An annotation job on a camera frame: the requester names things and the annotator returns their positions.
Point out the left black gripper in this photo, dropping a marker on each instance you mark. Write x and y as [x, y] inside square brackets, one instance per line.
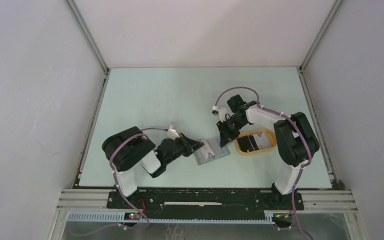
[190, 145]

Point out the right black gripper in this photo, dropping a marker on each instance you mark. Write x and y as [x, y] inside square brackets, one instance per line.
[226, 135]

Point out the white VIP card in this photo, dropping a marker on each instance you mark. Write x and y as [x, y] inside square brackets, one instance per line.
[214, 143]
[206, 154]

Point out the black VIP card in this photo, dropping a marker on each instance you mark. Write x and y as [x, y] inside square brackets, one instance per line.
[247, 144]

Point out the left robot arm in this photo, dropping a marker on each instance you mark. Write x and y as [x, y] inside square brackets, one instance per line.
[128, 148]

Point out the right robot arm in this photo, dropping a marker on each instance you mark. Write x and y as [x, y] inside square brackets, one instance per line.
[296, 141]

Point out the orange plastic tray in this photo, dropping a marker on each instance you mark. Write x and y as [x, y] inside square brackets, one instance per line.
[265, 140]

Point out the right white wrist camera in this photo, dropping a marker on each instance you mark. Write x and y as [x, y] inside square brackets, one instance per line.
[221, 112]

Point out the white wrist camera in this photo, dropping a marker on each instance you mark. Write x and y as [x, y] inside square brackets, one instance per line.
[171, 131]
[221, 112]

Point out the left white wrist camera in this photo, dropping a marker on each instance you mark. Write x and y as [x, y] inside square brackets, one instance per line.
[171, 131]

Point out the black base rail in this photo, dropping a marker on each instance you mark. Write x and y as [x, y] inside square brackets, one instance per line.
[207, 204]

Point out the aluminium frame rail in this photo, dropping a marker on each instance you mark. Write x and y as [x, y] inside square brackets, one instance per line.
[90, 205]

